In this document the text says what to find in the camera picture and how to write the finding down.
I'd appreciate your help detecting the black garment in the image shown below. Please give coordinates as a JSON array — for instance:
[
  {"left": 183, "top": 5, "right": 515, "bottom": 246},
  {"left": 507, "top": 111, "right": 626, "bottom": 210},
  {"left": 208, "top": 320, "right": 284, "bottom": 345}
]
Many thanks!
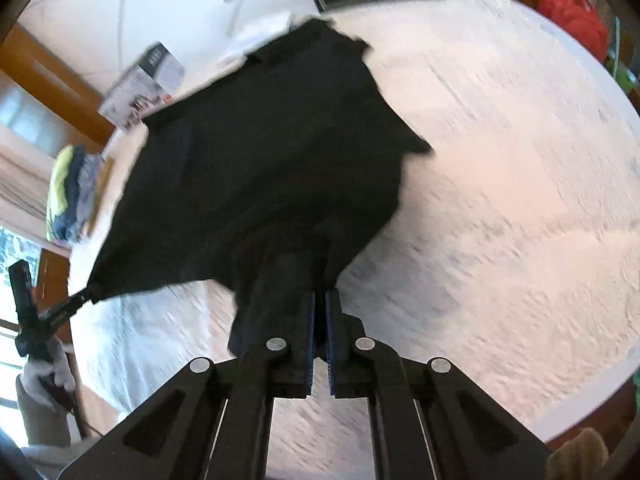
[{"left": 88, "top": 20, "right": 431, "bottom": 356}]

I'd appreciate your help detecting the stack of folded clothes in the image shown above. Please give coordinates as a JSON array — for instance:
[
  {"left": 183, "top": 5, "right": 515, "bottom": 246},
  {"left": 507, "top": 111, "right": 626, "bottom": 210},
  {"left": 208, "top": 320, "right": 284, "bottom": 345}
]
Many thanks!
[{"left": 46, "top": 145, "right": 114, "bottom": 247}]

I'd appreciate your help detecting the white gloved left hand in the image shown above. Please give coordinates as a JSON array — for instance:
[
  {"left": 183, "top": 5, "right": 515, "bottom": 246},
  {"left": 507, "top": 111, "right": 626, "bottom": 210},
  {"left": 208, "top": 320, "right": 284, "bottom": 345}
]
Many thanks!
[{"left": 20, "top": 337, "right": 76, "bottom": 412}]

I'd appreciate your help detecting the white lace tablecloth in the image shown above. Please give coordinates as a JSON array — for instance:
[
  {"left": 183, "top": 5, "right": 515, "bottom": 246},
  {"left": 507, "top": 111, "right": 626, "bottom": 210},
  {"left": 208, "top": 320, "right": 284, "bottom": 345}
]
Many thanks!
[{"left": 70, "top": 0, "right": 639, "bottom": 422}]

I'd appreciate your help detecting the tea set cardboard box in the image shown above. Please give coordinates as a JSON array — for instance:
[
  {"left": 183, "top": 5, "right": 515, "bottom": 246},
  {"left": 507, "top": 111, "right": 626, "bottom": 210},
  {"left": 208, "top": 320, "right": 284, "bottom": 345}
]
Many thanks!
[{"left": 98, "top": 42, "right": 186, "bottom": 131}]

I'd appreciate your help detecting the white paper booklet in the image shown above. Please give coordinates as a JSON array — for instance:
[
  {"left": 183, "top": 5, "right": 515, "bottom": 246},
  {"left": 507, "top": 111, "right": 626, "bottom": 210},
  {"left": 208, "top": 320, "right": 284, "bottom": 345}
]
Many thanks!
[{"left": 220, "top": 11, "right": 292, "bottom": 65}]

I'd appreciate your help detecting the red plastic basket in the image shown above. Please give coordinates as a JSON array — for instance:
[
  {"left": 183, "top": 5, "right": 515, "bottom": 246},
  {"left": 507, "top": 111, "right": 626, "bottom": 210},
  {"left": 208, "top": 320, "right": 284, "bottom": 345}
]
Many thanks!
[{"left": 537, "top": 0, "right": 608, "bottom": 63}]

